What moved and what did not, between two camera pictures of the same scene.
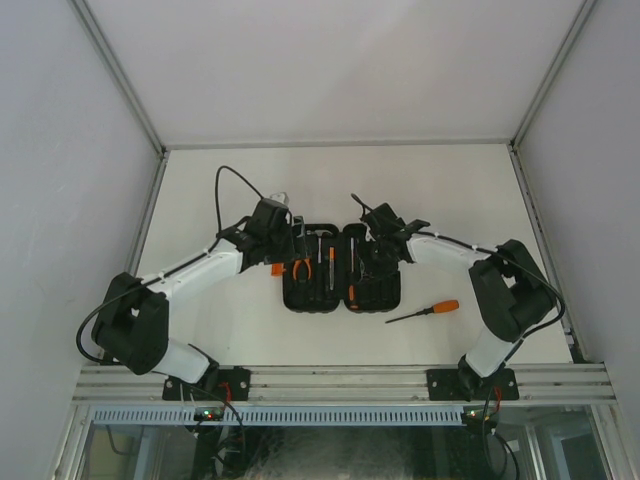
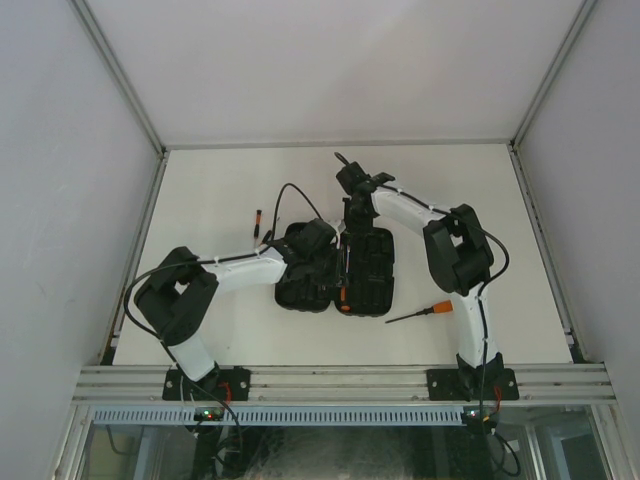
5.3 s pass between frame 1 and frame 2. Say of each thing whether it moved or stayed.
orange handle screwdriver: stayed
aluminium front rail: stayed
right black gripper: moved
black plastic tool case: stayed
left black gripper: moved
